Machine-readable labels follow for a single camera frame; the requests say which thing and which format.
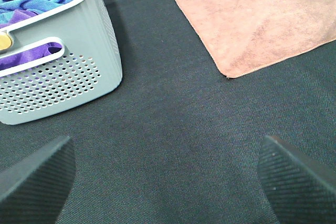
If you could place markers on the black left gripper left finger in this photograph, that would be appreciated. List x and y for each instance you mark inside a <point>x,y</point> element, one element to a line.
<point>35,189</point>

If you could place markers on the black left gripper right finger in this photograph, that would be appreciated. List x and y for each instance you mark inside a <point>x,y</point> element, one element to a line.
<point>298,188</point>

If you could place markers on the brown microfiber towel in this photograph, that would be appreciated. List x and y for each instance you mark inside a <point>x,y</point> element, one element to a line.
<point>243,36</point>

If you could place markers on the black table cloth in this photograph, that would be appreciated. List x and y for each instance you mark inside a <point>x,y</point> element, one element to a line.
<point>177,142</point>

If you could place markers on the grey perforated laundry basket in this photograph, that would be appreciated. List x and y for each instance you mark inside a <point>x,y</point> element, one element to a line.
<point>87,66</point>

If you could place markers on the purple towel in basket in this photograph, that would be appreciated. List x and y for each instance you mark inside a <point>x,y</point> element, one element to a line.
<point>30,55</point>

